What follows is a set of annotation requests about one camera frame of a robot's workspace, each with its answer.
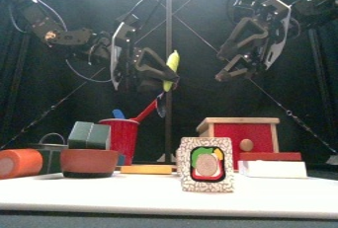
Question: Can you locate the spoon with yellow handle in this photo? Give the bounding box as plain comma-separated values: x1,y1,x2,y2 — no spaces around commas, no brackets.
154,49,180,118

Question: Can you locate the terracotta brown bowl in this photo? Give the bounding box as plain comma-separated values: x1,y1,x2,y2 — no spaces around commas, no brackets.
58,148,121,179

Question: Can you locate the red plastic utensil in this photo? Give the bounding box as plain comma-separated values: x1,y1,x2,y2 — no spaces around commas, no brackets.
129,98,160,123

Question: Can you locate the blue plastic utensil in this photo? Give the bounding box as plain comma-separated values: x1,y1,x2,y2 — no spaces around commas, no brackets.
110,109,128,120

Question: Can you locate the red plastic cup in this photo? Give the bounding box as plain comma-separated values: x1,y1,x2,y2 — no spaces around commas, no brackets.
97,117,141,167

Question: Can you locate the wooden box with red front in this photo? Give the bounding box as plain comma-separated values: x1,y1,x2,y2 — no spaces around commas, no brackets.
195,116,281,171

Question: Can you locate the dark green box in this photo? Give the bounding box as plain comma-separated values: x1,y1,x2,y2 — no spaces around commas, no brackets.
66,120,112,151

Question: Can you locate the flat yellow wooden block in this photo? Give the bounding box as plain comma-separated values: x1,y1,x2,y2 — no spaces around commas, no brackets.
118,164,173,176

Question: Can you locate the toy sushi roll block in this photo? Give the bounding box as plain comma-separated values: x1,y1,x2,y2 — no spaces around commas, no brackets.
174,136,236,193

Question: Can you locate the flat red block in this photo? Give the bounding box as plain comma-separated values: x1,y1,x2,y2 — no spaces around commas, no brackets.
239,151,303,163

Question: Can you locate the white block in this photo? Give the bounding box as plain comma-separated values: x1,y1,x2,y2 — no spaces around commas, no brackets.
237,159,308,179

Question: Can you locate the green basket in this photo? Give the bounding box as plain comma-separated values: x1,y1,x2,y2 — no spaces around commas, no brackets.
36,149,62,175

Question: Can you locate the orange toy cylinder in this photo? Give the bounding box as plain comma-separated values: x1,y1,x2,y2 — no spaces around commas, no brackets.
0,148,45,181

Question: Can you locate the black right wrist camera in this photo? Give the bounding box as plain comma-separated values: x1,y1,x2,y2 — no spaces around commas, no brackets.
225,0,259,21

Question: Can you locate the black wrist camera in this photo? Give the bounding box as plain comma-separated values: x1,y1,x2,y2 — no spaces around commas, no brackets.
225,0,259,21
114,12,142,32

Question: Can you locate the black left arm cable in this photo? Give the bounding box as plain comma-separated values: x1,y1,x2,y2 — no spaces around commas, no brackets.
64,42,113,84

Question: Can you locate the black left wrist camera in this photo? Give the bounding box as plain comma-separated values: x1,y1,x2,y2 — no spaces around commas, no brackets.
114,12,142,32

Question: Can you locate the vertical metal frame pole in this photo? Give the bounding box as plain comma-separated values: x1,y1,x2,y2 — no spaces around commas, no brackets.
156,0,177,165

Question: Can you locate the diagonal frame brace rod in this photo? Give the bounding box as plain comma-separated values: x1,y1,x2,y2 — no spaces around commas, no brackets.
128,0,338,156
0,0,223,151

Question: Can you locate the grey metal bowl with handle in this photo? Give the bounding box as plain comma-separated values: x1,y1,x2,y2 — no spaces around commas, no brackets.
28,132,69,152

